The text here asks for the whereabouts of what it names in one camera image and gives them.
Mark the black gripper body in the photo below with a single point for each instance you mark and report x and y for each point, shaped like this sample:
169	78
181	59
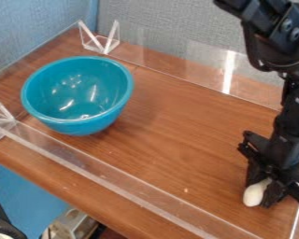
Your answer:
280	152

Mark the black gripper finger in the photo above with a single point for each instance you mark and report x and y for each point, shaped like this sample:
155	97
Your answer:
275	194
256	171

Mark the white and brown plush mushroom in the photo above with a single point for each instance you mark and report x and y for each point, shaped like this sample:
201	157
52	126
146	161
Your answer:
254	193

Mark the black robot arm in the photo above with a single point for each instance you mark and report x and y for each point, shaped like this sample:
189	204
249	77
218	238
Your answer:
270	24

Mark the blue ceramic bowl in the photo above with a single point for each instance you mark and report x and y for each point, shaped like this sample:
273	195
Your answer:
78	94

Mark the clear acrylic front barrier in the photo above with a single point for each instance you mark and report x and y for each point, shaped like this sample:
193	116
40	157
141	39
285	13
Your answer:
102	189

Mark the clear acrylic barrier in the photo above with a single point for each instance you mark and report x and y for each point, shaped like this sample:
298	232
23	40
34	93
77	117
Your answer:
212	67
102	189

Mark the clear acrylic back barrier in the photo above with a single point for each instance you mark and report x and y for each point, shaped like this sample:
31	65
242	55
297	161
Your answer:
212	67

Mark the grey metal equipment below table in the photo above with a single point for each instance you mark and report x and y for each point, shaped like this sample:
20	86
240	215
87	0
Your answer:
73	225

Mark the black and white chair part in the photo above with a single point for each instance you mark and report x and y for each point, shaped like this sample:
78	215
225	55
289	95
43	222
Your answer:
10	232

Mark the clear acrylic corner bracket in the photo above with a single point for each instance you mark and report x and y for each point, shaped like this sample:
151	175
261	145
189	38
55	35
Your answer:
99	43

